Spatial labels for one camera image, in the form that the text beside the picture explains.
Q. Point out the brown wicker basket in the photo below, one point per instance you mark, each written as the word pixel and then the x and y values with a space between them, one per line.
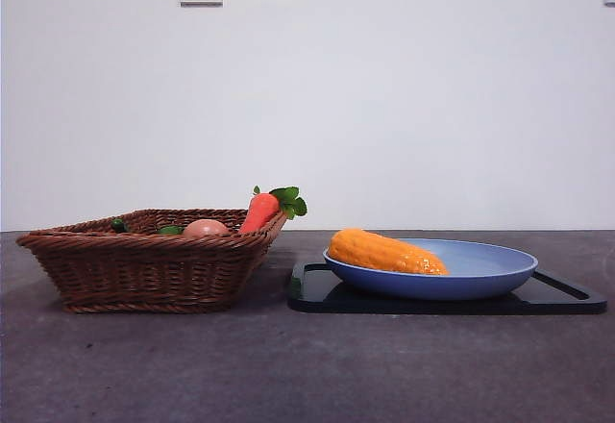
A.
pixel 144 269

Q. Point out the green vegetable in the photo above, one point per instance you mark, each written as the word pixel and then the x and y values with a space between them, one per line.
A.
pixel 118 225
pixel 169 231

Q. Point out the brown egg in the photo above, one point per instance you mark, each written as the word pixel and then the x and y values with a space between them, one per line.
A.
pixel 206 228

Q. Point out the orange carrot with green leaves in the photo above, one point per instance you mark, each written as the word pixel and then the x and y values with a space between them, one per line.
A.
pixel 259 211

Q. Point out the black rectangular tray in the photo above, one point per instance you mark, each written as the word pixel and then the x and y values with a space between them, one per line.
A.
pixel 312 298

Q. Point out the blue round plate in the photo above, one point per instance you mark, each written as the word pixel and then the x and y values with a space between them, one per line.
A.
pixel 432 288

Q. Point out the yellow corn cob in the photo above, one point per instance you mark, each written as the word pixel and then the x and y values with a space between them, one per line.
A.
pixel 384 252

